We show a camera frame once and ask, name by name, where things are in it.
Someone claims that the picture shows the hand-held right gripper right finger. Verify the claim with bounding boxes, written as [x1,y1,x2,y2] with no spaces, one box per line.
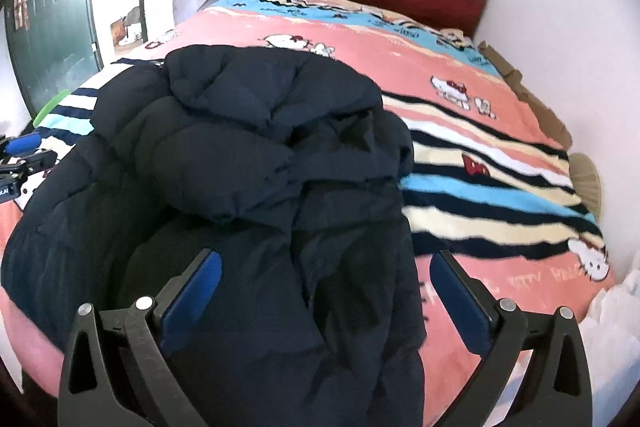
[429,250,594,427]

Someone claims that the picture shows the beige round fan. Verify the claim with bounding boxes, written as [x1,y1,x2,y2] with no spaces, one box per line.
[569,152,603,219]

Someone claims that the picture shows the red paper door decoration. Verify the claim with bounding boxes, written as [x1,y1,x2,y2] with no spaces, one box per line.
[14,0,34,30]

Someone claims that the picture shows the green panelled door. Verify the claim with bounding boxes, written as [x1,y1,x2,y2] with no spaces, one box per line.
[5,0,103,118]

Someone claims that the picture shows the green curved plastic object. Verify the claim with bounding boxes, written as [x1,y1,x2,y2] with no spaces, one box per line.
[34,89,76,128]

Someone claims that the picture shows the brown cardboard box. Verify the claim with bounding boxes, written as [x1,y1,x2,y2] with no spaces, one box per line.
[110,21,132,48]

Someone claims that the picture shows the pink cartoon cat printed blanket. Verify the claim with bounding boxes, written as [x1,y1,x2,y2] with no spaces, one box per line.
[0,0,618,427]

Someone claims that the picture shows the black puffer jacket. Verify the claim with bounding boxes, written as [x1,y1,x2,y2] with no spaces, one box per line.
[0,44,428,427]

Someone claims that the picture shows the white and blue fluffy cloth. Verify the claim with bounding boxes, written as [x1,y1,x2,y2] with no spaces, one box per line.
[492,269,640,427]

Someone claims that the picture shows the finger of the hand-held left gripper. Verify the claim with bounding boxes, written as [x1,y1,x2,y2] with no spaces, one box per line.
[0,133,41,156]
[22,150,57,176]

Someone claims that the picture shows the brown cardboard pieces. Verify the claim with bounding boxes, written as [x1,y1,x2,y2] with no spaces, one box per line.
[477,39,573,150]

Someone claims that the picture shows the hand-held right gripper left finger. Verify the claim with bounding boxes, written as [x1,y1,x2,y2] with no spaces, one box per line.
[57,248,223,427]

